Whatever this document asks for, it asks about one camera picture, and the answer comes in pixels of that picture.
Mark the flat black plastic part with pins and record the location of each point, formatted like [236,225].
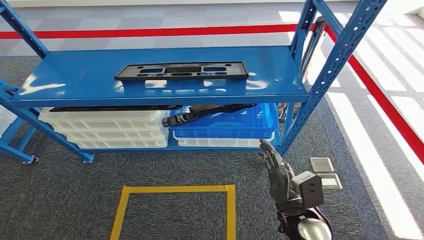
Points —
[116,108]

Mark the blue plastic crate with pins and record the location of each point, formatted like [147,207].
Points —
[232,127]

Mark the long black plastic part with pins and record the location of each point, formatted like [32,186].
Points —
[198,114]

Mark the red floor tape strip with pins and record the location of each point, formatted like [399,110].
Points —
[149,32]
[384,102]

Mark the yellow floor tape square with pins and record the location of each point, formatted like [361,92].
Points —
[179,188]

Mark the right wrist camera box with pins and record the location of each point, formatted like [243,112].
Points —
[308,190]

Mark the black plastic panel part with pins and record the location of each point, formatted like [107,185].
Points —
[185,76]

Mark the silver floor socket plate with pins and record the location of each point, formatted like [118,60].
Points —
[331,181]
[322,165]

